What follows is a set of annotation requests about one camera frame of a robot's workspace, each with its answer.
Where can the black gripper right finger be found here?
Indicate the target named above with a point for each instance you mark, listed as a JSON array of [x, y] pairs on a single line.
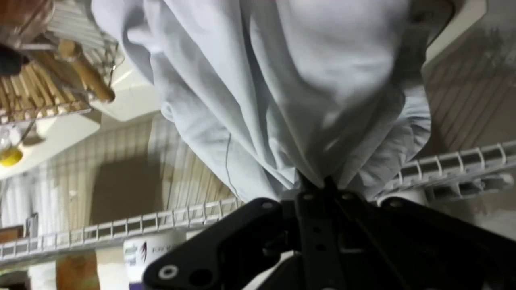
[[420, 251]]

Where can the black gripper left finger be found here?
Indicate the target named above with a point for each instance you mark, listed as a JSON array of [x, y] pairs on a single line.
[[243, 246]]

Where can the light grey clothing item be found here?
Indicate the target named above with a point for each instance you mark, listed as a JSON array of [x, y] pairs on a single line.
[[280, 80]]

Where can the tall white spray can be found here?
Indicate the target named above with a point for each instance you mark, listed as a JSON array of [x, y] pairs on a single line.
[[154, 254]]

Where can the brown wicker basket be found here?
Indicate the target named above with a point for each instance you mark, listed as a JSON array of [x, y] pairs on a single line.
[[27, 90]]

